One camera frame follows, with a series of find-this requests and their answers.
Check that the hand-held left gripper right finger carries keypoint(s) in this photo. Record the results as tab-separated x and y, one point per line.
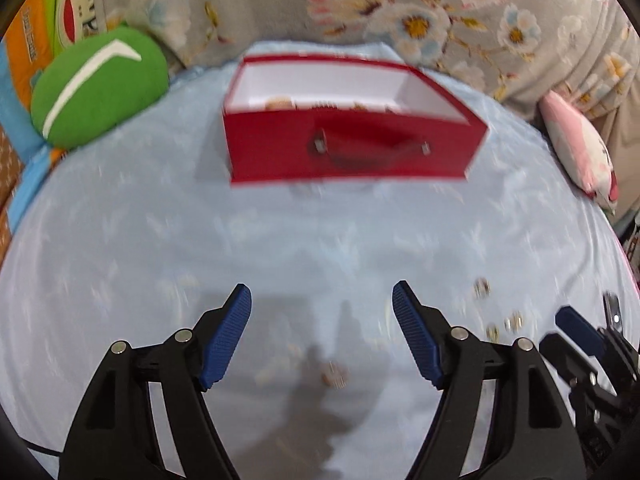
417	335

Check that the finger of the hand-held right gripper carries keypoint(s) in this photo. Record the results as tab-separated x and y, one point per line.
580	330
622	350

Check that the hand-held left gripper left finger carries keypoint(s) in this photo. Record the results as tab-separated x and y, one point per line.
225	342

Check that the red box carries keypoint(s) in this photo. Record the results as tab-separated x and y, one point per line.
275	145

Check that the light blue bed sheet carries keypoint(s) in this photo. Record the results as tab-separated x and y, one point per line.
150	240

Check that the pink plush pillow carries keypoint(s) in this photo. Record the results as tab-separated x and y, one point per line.
582	145

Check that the green pillow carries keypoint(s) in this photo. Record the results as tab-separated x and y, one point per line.
115	90

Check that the colourful cartoon blanket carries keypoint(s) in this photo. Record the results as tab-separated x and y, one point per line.
20	75

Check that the grey floral blanket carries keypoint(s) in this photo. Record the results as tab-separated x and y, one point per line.
250	5

